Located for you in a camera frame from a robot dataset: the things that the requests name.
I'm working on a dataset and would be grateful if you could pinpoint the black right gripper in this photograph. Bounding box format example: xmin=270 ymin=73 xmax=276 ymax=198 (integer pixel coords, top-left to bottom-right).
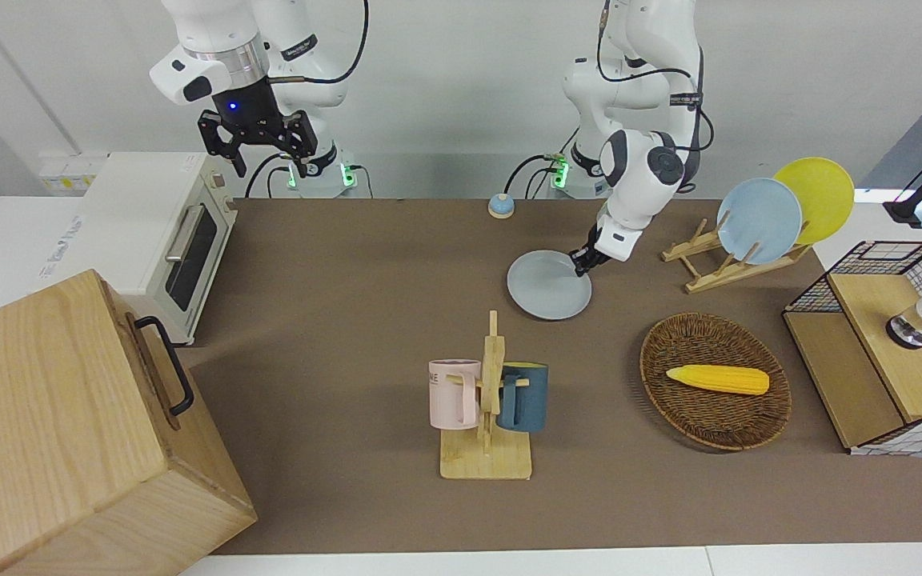
xmin=197 ymin=106 xmax=319 ymax=178

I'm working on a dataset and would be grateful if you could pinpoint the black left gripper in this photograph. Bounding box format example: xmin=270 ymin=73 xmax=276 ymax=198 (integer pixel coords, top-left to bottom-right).
xmin=571 ymin=224 xmax=612 ymax=277

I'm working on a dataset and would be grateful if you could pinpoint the gray plate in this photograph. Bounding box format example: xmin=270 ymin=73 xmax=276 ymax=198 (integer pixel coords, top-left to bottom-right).
xmin=507 ymin=250 xmax=593 ymax=321

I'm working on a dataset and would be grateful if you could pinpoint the wooden plate rack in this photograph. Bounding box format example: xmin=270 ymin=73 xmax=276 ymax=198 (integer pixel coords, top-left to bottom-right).
xmin=661 ymin=218 xmax=814 ymax=294

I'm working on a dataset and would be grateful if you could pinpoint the light blue plate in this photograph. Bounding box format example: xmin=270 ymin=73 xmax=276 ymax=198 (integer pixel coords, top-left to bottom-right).
xmin=716 ymin=178 xmax=804 ymax=266

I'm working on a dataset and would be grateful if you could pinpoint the yellow plate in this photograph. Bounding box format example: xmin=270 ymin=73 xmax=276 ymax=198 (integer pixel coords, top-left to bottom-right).
xmin=773 ymin=157 xmax=856 ymax=246

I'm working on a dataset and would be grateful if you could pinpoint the dark blue mug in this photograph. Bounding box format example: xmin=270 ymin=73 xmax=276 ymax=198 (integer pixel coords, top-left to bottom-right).
xmin=496 ymin=362 xmax=549 ymax=434

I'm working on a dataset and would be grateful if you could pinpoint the white toaster oven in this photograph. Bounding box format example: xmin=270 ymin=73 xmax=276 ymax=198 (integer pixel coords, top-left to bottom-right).
xmin=37 ymin=152 xmax=238 ymax=346

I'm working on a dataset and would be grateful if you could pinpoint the yellow corn cob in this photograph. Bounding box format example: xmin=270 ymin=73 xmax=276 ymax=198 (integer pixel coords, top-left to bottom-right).
xmin=666 ymin=364 xmax=771 ymax=396

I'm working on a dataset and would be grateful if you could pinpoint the brown table mat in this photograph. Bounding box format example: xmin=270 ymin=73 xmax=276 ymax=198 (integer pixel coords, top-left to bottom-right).
xmin=181 ymin=198 xmax=922 ymax=555

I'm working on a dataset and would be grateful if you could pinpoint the pink mug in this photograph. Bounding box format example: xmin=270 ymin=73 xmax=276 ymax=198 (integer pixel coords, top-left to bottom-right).
xmin=428 ymin=359 xmax=483 ymax=430

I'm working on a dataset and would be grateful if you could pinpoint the brown wicker basket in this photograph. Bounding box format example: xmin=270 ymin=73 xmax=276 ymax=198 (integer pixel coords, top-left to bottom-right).
xmin=639 ymin=312 xmax=792 ymax=452

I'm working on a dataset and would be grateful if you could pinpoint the wooden mug tree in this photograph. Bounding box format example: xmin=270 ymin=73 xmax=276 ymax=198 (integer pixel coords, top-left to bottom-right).
xmin=439 ymin=310 xmax=534 ymax=481

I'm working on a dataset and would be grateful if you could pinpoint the wooden drawer cabinet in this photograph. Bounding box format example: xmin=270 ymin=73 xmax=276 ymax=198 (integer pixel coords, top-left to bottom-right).
xmin=0 ymin=269 xmax=258 ymax=576

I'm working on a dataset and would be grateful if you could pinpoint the black right base cable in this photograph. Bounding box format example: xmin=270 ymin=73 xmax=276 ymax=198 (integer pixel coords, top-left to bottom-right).
xmin=243 ymin=152 xmax=294 ymax=198

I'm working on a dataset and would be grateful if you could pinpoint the black base cable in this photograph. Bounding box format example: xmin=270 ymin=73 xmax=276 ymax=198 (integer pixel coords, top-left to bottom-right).
xmin=505 ymin=152 xmax=572 ymax=199
xmin=243 ymin=152 xmax=294 ymax=198

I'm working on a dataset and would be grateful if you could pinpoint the black left base cable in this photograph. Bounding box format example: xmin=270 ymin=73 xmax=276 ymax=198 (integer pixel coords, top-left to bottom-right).
xmin=505 ymin=152 xmax=572 ymax=199

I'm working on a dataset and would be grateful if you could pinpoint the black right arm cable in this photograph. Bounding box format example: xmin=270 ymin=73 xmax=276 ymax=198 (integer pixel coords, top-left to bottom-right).
xmin=267 ymin=0 xmax=371 ymax=86

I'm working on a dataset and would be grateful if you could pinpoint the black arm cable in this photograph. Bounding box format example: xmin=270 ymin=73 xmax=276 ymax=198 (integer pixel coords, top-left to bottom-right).
xmin=267 ymin=0 xmax=371 ymax=86
xmin=595 ymin=0 xmax=714 ymax=153

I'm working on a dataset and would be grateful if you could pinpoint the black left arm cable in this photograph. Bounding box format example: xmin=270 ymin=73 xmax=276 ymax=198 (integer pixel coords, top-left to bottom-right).
xmin=595 ymin=0 xmax=714 ymax=153

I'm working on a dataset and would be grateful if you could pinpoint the black cabinet handle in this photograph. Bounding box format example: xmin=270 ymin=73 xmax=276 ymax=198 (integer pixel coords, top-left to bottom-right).
xmin=134 ymin=316 xmax=194 ymax=417

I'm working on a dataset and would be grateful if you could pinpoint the wire grid wooden shelf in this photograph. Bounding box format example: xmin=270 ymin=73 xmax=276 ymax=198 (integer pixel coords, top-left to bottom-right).
xmin=782 ymin=240 xmax=922 ymax=457

